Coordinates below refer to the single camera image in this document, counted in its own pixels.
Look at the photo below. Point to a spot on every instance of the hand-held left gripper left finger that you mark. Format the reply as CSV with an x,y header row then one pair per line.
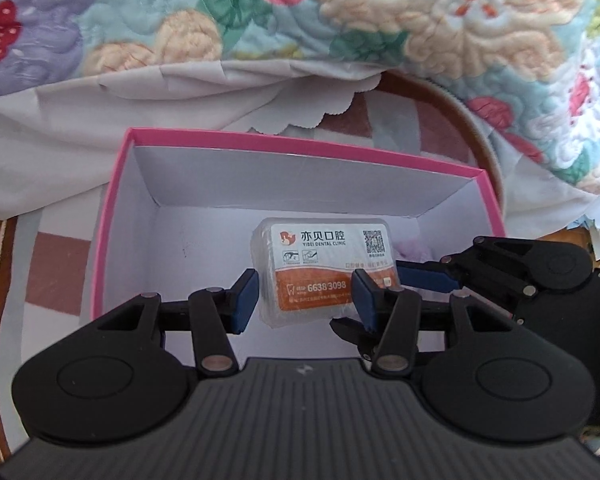
x,y
244,300

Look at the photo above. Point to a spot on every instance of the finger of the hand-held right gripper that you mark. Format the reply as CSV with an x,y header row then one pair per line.
x,y
425,275
347,330

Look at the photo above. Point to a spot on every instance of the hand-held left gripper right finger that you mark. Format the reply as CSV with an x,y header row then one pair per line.
x,y
365,300

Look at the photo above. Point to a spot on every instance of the purple plush toy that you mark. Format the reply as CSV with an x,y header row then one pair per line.
x,y
411,251

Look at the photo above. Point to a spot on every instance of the clear plastic box orange label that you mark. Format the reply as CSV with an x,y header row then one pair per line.
x,y
320,255

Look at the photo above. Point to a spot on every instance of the pink cardboard box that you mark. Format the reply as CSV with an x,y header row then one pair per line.
x,y
130,210

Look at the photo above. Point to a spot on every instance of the light blue cloth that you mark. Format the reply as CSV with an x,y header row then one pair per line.
x,y
597,240

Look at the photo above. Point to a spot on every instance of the checkered rug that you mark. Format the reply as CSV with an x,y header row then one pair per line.
x,y
55,270

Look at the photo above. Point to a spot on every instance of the floral quilt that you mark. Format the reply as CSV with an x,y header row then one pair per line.
x,y
280,10

